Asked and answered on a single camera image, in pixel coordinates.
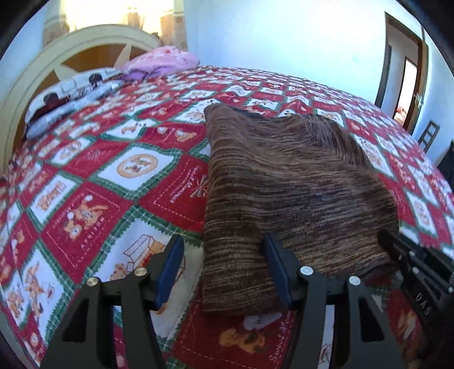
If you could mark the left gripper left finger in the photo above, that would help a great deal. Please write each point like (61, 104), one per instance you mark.
(85, 337)

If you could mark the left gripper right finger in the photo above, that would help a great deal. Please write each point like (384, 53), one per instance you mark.
(338, 324)

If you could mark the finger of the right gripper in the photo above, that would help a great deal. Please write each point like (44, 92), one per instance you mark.
(404, 253)

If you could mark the brown knitted sweater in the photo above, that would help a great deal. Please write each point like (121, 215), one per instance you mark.
(304, 179)

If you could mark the wooden chair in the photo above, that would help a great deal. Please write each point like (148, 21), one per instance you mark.
(428, 136)

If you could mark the red patchwork bedspread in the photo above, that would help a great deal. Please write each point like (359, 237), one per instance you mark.
(106, 188)

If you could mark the open wooden door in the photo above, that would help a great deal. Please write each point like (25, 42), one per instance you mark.
(404, 74)

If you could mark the white patterned pillow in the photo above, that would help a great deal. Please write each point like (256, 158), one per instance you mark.
(57, 101)

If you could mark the pink pillow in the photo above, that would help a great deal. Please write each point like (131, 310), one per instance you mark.
(165, 60)

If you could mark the cream wooden headboard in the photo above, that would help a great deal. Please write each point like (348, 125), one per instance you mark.
(93, 47)

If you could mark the beige curtain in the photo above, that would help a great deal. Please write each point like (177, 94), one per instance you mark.
(164, 19)

